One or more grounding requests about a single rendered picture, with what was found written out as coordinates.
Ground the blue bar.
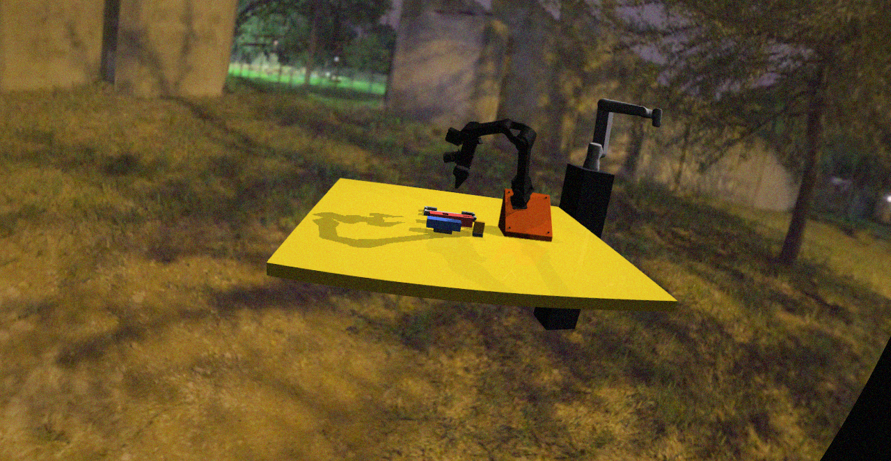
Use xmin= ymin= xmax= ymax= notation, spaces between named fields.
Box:
xmin=426 ymin=216 xmax=462 ymax=232

